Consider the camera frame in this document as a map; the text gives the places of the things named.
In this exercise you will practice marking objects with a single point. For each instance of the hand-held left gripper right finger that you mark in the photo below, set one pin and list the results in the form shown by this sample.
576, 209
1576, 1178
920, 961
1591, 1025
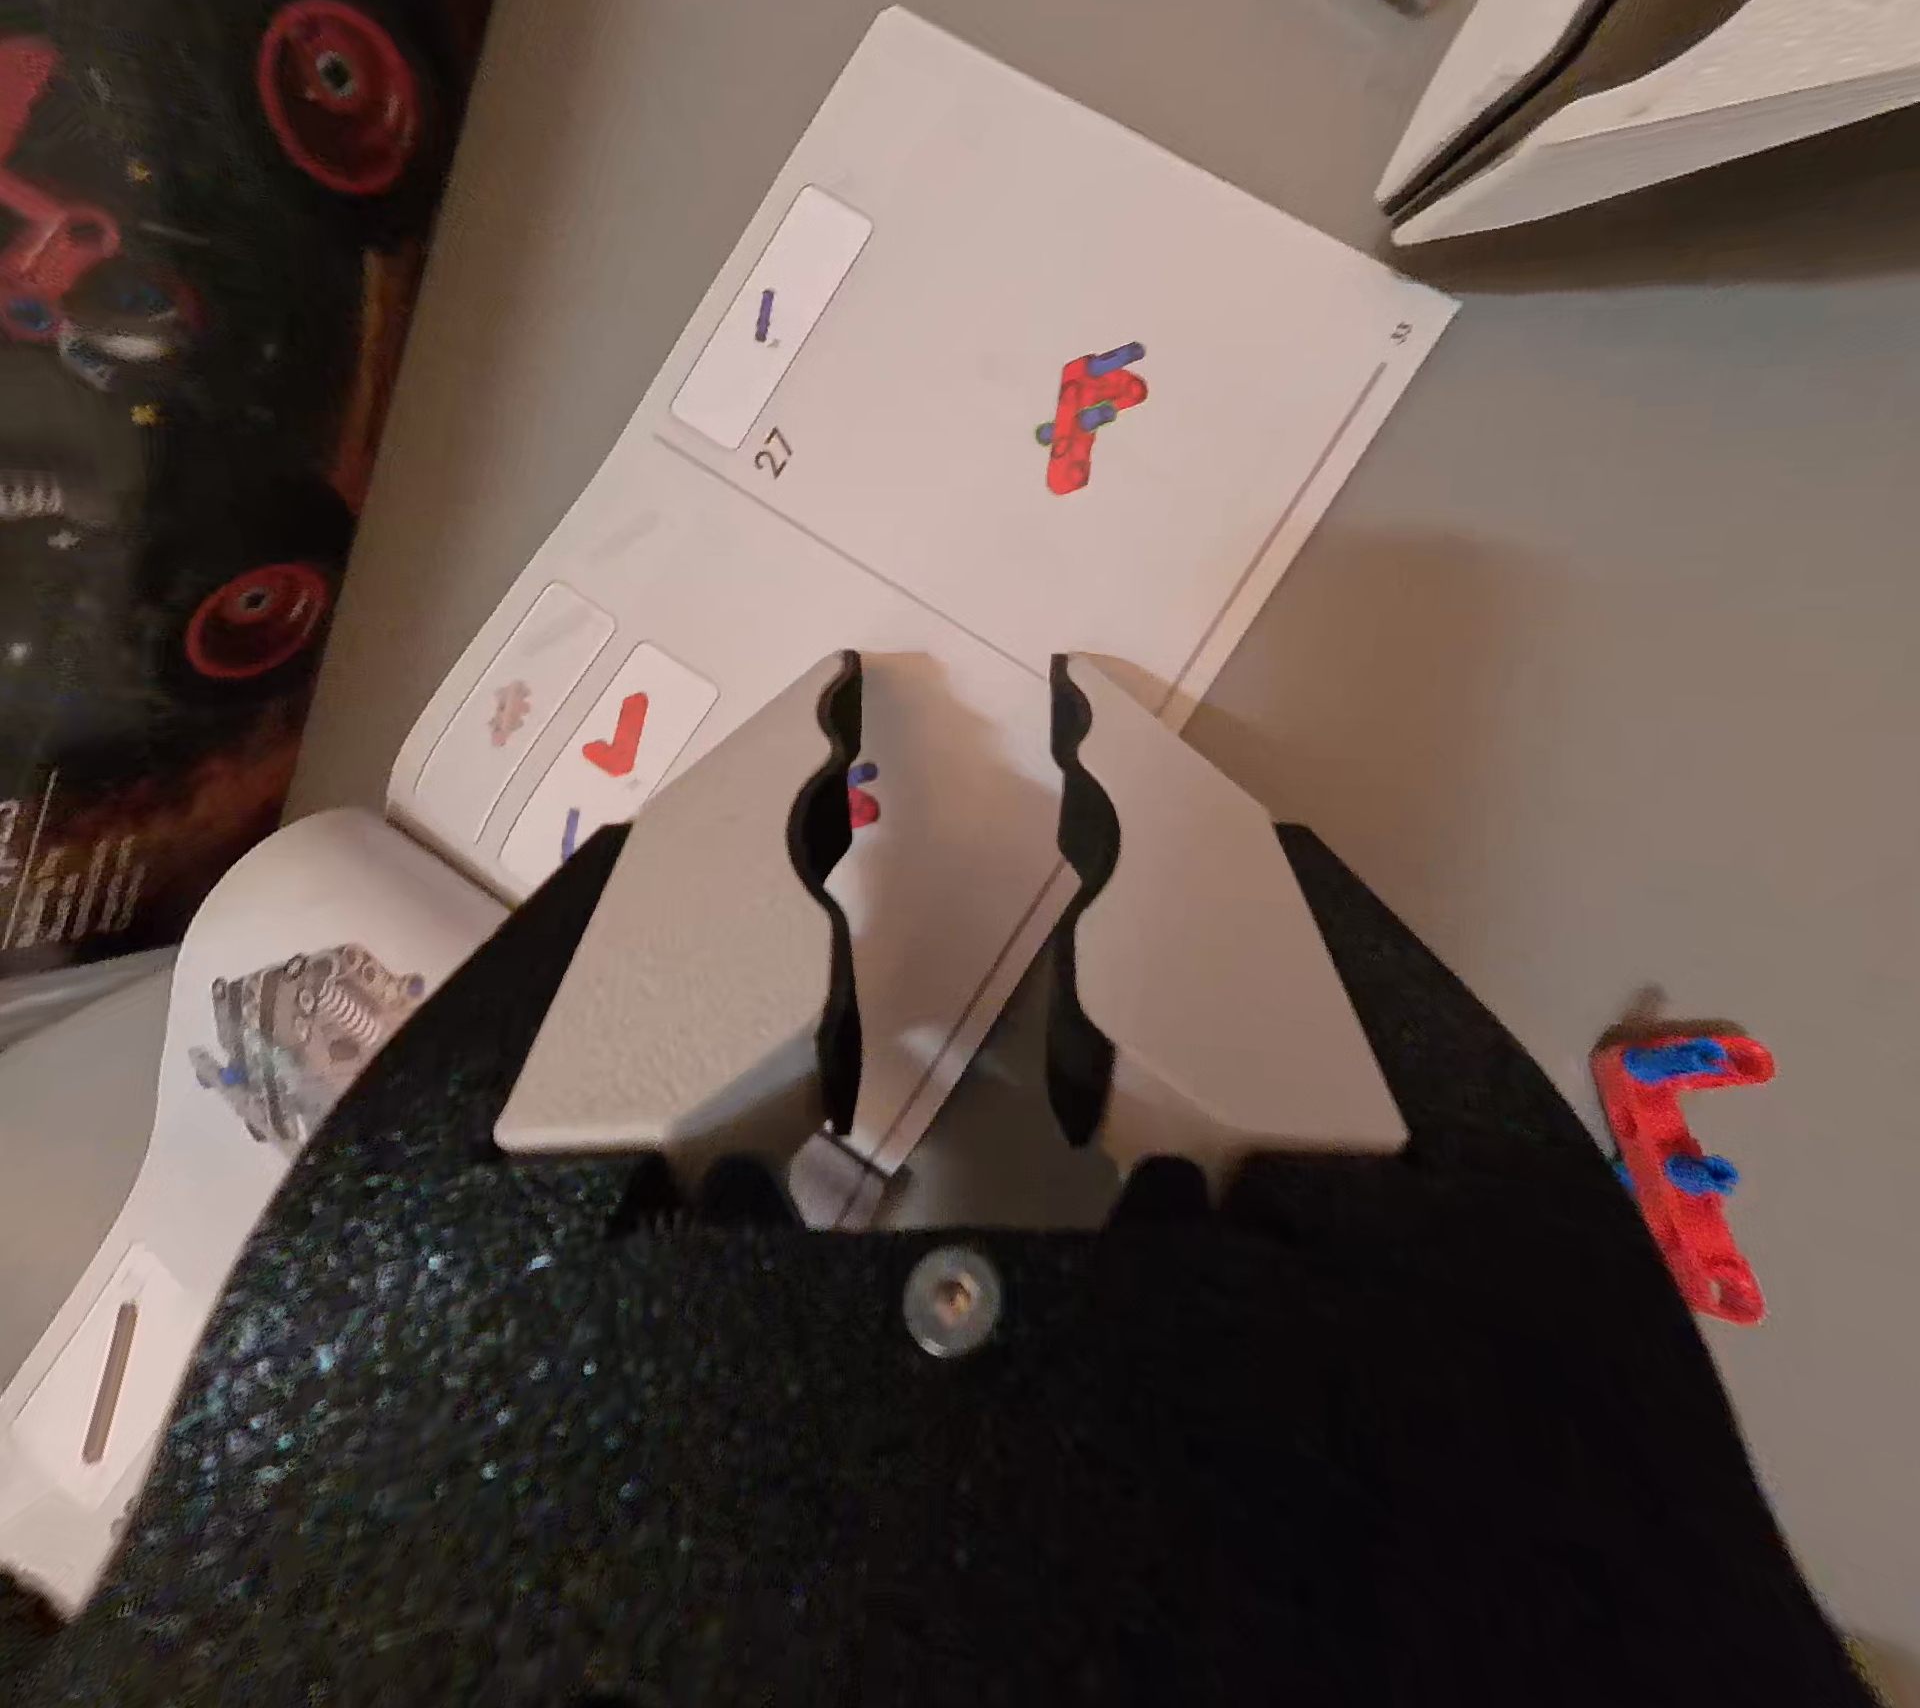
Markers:
1214, 958

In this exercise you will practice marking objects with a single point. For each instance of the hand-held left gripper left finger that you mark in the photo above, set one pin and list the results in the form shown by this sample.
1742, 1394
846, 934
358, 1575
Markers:
691, 943

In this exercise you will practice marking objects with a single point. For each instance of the red angled brick blue pins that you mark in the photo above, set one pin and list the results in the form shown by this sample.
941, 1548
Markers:
1665, 1138

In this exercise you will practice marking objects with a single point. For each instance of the white instruction booklet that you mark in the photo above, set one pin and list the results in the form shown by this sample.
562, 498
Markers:
975, 239

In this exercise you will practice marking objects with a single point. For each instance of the dark toy car box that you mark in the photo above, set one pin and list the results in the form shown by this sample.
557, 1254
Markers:
224, 313

